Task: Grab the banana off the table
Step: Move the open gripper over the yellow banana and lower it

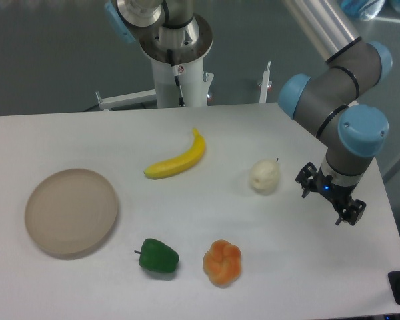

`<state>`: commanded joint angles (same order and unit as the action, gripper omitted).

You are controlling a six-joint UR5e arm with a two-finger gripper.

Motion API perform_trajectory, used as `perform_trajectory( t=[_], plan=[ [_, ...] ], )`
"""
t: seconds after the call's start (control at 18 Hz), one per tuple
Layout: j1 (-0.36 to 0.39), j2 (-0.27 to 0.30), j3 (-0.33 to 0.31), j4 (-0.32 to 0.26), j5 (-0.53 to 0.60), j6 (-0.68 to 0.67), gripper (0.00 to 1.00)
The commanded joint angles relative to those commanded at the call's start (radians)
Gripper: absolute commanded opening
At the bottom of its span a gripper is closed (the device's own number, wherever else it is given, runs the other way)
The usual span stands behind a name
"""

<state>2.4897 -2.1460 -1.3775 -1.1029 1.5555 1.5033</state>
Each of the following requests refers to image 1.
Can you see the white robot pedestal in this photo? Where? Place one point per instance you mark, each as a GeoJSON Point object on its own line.
{"type": "Point", "coordinates": [177, 61]}

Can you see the green bell pepper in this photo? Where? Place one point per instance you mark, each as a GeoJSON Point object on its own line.
{"type": "Point", "coordinates": [157, 257]}

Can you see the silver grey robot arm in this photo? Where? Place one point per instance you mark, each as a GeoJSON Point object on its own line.
{"type": "Point", "coordinates": [324, 106]}

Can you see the white mounting bracket left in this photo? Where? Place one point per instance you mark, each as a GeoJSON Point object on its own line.
{"type": "Point", "coordinates": [127, 100]}

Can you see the white pear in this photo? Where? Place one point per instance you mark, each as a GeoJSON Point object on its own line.
{"type": "Point", "coordinates": [264, 176]}

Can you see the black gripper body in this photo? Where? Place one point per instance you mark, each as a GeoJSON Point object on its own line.
{"type": "Point", "coordinates": [339, 196]}

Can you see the yellow banana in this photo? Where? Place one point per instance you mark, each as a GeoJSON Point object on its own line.
{"type": "Point", "coordinates": [176, 165]}

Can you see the blue plastic bag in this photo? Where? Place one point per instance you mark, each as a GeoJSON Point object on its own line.
{"type": "Point", "coordinates": [364, 10]}

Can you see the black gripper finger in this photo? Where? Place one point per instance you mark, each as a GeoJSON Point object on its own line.
{"type": "Point", "coordinates": [349, 210]}
{"type": "Point", "coordinates": [306, 179]}

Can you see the beige round plate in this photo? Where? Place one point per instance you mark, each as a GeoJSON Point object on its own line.
{"type": "Point", "coordinates": [71, 213]}

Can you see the orange knotted bread roll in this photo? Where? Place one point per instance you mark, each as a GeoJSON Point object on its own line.
{"type": "Point", "coordinates": [222, 263]}

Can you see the white mounting bracket right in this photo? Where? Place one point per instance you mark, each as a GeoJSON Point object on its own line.
{"type": "Point", "coordinates": [265, 84]}

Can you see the white mounting bracket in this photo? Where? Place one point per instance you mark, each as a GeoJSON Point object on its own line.
{"type": "Point", "coordinates": [265, 84]}
{"type": "Point", "coordinates": [127, 100]}

